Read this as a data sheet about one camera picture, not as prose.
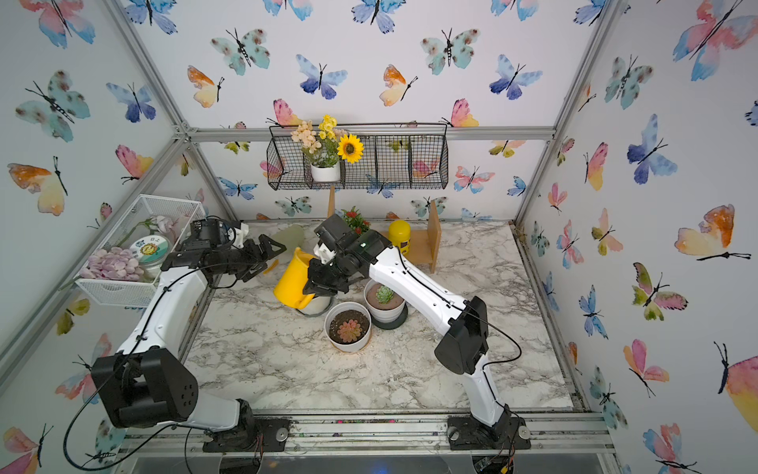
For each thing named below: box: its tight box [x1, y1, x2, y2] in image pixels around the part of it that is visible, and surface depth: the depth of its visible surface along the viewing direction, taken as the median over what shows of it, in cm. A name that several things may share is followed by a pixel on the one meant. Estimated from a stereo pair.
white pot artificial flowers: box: [290, 114, 365, 182], surface depth 86 cm
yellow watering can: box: [273, 246, 316, 310], surface depth 74 cm
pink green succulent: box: [337, 318, 363, 343], surface depth 83 cm
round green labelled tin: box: [129, 235, 170, 266], surface depth 67 cm
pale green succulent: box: [375, 285, 394, 305], surface depth 89 cm
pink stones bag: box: [80, 246, 145, 282], surface depth 61 cm
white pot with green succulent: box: [363, 278, 406, 323], surface depth 88 cm
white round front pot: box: [323, 301, 373, 353], surface depth 86 cm
